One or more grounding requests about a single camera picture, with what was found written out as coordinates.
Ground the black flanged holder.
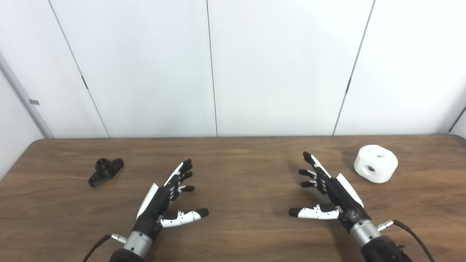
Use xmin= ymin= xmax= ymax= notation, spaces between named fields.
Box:
xmin=88 ymin=158 xmax=125 ymax=188

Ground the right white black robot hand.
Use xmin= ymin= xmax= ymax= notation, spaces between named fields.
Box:
xmin=289 ymin=151 xmax=372 ymax=233

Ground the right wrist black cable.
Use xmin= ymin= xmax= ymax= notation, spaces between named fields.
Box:
xmin=377 ymin=219 xmax=436 ymax=262

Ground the gray partition corner post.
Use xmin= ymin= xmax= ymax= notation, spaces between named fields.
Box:
xmin=0 ymin=51 xmax=55 ymax=139

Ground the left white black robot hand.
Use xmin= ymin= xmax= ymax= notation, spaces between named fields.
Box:
xmin=133 ymin=159 xmax=209 ymax=241

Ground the round white block with holes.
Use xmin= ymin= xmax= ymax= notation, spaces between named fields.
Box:
xmin=354 ymin=145 xmax=398 ymax=183

